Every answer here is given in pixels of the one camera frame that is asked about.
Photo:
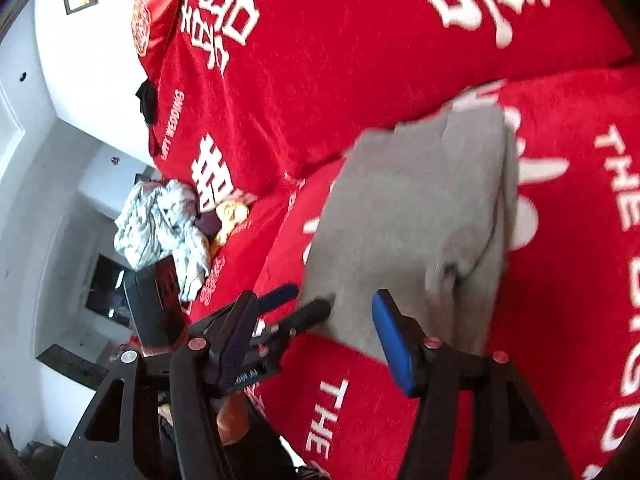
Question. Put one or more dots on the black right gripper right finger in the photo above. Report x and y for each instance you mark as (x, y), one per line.
(476, 415)

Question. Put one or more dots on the yellow small garment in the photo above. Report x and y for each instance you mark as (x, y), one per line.
(231, 214)

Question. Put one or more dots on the light blue patterned cloth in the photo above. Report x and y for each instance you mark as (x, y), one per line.
(158, 221)

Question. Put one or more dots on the dark tv screen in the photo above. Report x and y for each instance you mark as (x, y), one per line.
(106, 296)

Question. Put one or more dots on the black object on bed edge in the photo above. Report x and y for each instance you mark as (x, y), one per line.
(147, 96)

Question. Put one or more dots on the red embroidered pillow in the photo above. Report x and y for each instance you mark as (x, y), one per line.
(151, 25)

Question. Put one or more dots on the grey knit garment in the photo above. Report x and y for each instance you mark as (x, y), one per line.
(425, 211)

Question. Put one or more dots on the person's left hand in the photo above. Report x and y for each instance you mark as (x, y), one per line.
(232, 419)

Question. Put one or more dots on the red wedding blanket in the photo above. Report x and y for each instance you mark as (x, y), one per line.
(261, 101)

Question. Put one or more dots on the dark purple small garment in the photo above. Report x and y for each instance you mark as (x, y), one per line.
(208, 223)

